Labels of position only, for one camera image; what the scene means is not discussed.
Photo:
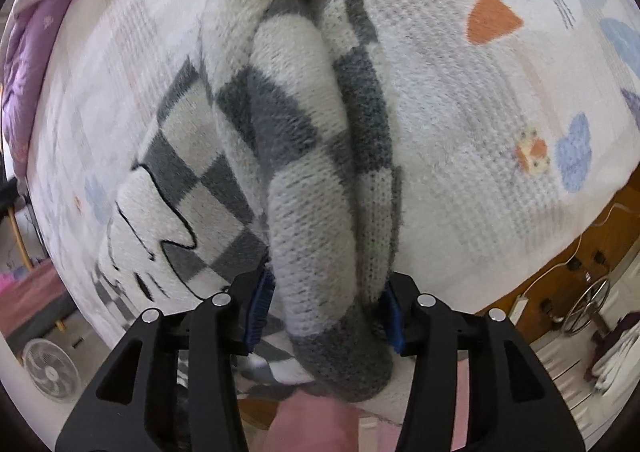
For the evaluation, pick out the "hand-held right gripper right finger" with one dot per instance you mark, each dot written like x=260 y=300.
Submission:
x=395 y=327

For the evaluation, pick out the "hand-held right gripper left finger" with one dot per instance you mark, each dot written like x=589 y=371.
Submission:
x=257 y=312

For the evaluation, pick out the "grey white checkered cardigan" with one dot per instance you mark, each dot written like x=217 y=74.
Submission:
x=300 y=157

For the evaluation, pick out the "wooden clothes rack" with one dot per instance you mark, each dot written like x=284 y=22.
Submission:
x=21 y=242

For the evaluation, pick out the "person's pink trousers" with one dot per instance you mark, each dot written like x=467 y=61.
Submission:
x=305 y=427

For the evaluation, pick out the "white power strip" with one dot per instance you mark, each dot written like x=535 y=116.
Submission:
x=519 y=308

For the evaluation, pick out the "metal rack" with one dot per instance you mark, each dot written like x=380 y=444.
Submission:
x=590 y=303

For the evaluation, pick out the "printed cat bed sheet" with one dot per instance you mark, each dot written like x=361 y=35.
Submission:
x=475 y=132

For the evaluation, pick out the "white floor fan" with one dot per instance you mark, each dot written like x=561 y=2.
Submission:
x=50 y=372

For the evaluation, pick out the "pink mat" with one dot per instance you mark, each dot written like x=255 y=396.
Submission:
x=35 y=289

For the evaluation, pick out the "dark purple cloth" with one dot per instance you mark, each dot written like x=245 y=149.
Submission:
x=622 y=329

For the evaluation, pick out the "white cloth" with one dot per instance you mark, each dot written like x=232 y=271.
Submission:
x=620 y=362

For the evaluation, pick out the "purple floral quilt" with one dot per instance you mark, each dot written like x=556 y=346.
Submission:
x=35 y=57

